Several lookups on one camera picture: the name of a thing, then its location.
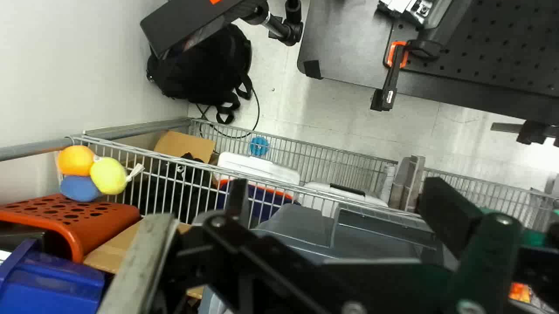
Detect large grey tote bin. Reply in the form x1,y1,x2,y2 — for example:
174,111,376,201
256,201,446,266

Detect orange and black clamp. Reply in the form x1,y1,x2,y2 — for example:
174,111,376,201
371,41,417,114

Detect grey metal plate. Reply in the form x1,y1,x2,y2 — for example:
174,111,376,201
99,214,181,314

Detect grey metal panel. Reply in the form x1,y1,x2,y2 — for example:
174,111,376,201
298,0,399,91

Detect orange soft toy ball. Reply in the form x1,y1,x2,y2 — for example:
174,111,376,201
57,146,99,179

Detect metal wire shelf rack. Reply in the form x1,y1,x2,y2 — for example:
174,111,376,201
0,119,559,235

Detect grey plastic block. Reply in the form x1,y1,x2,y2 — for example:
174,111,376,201
389,156,429,214

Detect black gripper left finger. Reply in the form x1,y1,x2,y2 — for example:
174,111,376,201
169,177,329,314

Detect brown cardboard box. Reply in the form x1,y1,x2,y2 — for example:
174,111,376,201
153,130,217,166

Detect cardboard sheet with circle mark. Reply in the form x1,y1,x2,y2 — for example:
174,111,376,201
85,221,195,276

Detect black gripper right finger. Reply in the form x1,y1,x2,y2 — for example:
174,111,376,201
417,177,559,314

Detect dark grey flat case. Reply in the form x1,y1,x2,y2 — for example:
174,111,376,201
139,0,272,62

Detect blue soft toy ball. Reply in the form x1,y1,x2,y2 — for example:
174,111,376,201
58,175,102,205

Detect black perforated robot table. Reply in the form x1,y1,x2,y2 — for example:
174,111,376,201
382,0,559,128

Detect blue round cap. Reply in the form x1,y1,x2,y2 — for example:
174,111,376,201
249,135,273,161

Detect yellow soft toy ball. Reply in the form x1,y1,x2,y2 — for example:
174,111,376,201
90,156,130,198

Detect blue plastic bin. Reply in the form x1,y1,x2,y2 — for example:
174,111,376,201
0,238,111,314

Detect black pipe fitting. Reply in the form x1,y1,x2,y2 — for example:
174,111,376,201
265,0,307,50

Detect orange perforated basket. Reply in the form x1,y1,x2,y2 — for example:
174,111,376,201
0,194,144,264

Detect white plastic container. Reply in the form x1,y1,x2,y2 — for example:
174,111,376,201
217,153,303,189

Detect black backpack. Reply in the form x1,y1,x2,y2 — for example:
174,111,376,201
146,25,259,126

